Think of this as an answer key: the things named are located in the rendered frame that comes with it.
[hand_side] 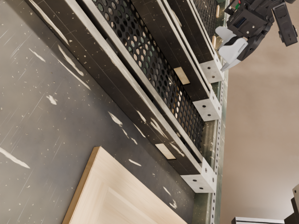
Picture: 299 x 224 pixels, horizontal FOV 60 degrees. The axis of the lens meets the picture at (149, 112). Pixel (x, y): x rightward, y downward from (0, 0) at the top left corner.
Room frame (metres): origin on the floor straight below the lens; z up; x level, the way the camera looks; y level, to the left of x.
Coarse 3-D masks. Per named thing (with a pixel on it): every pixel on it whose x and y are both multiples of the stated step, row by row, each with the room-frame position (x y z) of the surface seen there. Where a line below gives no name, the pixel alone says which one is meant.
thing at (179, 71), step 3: (174, 69) 0.67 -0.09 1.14; (177, 69) 0.66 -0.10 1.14; (180, 69) 0.66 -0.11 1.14; (177, 72) 0.66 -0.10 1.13; (180, 72) 0.66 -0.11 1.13; (183, 72) 0.66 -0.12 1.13; (180, 75) 0.66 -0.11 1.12; (183, 75) 0.66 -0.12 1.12; (180, 78) 0.66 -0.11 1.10; (183, 78) 0.66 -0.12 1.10; (186, 78) 0.66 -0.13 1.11; (183, 81) 0.66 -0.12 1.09; (186, 81) 0.66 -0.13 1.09; (189, 81) 0.65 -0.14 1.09
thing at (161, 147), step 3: (156, 144) 0.36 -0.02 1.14; (159, 144) 0.36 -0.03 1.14; (162, 144) 0.36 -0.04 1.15; (159, 147) 0.36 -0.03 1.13; (162, 147) 0.36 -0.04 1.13; (165, 147) 0.36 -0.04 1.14; (162, 150) 0.36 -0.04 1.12; (165, 150) 0.36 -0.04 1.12; (168, 150) 0.36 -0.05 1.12; (165, 153) 0.36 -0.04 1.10; (168, 153) 0.36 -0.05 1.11; (171, 153) 0.36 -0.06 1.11; (168, 156) 0.36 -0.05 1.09; (171, 156) 0.35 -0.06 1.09
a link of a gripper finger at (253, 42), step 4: (256, 36) 0.47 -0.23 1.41; (260, 36) 0.47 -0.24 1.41; (264, 36) 0.47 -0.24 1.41; (248, 40) 0.48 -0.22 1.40; (252, 40) 0.47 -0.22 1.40; (256, 40) 0.46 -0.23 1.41; (260, 40) 0.46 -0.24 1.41; (248, 44) 0.47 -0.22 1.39; (252, 44) 0.46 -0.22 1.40; (256, 44) 0.46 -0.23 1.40; (244, 48) 0.47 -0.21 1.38; (248, 48) 0.46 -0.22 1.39; (252, 48) 0.46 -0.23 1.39; (244, 52) 0.46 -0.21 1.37; (248, 52) 0.46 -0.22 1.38; (240, 56) 0.46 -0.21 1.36; (244, 56) 0.46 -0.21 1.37; (240, 60) 0.46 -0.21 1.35
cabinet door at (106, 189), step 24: (96, 168) 0.22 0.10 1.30; (120, 168) 0.24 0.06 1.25; (96, 192) 0.18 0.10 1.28; (120, 192) 0.20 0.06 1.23; (144, 192) 0.23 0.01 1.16; (72, 216) 0.13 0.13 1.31; (96, 216) 0.14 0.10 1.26; (120, 216) 0.16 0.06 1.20; (144, 216) 0.18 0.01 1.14; (168, 216) 0.20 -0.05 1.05
